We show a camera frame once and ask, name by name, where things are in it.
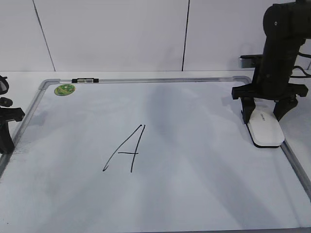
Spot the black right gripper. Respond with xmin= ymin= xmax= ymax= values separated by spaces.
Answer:
xmin=231 ymin=83 xmax=308 ymax=124

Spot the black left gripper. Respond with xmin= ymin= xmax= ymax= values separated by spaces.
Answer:
xmin=0 ymin=76 xmax=25 ymax=153

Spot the white board eraser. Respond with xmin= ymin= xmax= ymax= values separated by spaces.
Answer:
xmin=246 ymin=108 xmax=285 ymax=148

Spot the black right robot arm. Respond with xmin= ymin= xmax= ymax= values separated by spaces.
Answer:
xmin=231 ymin=0 xmax=311 ymax=124

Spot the round green magnet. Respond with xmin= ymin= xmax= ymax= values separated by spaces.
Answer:
xmin=54 ymin=84 xmax=75 ymax=97

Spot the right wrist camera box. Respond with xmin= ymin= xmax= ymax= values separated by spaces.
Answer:
xmin=239 ymin=54 xmax=263 ymax=68

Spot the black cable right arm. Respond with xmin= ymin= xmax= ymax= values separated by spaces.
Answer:
xmin=290 ymin=50 xmax=311 ymax=79

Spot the white board with grey frame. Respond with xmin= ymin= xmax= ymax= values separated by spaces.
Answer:
xmin=0 ymin=76 xmax=311 ymax=233

